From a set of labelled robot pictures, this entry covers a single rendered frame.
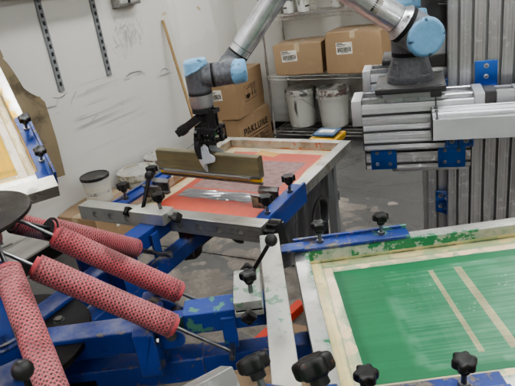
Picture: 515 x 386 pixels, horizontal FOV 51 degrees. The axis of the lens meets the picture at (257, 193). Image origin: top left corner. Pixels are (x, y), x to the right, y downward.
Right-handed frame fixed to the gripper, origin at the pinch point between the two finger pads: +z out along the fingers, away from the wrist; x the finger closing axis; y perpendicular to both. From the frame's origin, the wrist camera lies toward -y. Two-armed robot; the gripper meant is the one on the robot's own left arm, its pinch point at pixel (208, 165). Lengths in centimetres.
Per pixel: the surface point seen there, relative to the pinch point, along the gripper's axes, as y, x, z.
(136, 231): -0.5, -38.7, 5.0
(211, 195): -3.6, 3.9, 13.0
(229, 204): 6.3, -0.5, 13.7
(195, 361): 37, -68, 17
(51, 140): -194, 97, 29
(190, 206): -7.2, -4.5, 13.6
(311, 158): 17, 46, 14
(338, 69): -74, 319, 35
